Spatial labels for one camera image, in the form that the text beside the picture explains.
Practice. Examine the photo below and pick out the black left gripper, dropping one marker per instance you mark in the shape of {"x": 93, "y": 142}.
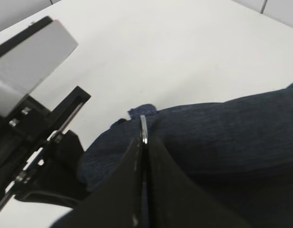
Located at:
{"x": 39, "y": 156}

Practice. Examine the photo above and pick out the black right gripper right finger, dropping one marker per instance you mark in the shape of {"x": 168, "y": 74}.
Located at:
{"x": 175, "y": 201}

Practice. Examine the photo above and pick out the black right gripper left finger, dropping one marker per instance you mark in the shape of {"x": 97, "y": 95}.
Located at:
{"x": 116, "y": 203}

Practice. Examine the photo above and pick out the navy blue lunch bag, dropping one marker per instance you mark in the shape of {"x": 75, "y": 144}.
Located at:
{"x": 240, "y": 151}

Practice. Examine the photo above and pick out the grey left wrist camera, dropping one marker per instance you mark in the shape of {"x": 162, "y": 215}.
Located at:
{"x": 29, "y": 57}

